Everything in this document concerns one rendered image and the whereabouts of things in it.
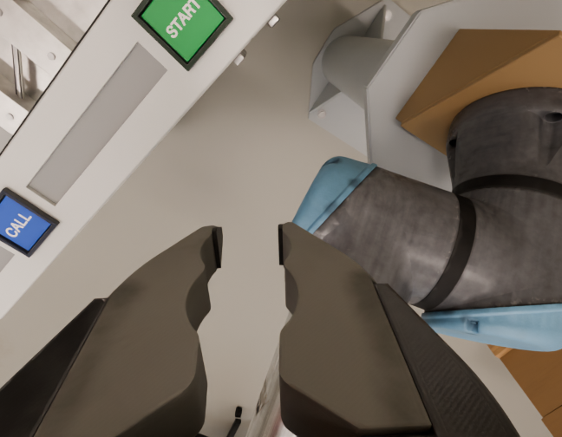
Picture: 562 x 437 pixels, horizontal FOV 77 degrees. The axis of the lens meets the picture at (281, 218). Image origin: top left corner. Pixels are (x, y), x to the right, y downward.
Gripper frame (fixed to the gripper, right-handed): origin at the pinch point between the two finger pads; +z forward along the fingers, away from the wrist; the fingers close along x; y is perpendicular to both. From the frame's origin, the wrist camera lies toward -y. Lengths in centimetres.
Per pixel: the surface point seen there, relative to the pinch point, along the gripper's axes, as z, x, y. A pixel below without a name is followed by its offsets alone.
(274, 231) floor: 117, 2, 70
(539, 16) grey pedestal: 35.5, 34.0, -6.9
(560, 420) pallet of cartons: 69, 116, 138
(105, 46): 21.0, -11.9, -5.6
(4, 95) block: 26.1, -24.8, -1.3
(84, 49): 21.0, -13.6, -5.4
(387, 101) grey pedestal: 35.4, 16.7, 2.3
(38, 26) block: 26.2, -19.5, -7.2
